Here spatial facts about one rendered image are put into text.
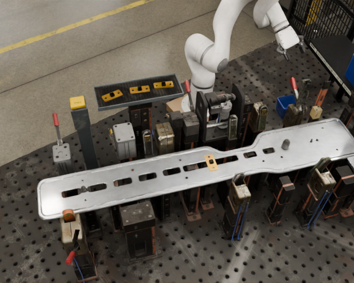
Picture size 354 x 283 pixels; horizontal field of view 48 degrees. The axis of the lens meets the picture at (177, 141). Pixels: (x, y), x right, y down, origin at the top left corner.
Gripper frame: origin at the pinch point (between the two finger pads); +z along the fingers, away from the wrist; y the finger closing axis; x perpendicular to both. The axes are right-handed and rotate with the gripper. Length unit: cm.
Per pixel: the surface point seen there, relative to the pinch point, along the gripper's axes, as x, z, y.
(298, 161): 42, 40, 40
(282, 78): -35.4, 9.2, -2.4
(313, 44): -3.8, -0.9, -13.7
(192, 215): 22, 43, 89
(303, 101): 34.0, 20.0, 22.5
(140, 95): 34, -15, 86
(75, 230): 61, 19, 130
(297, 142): 35, 34, 34
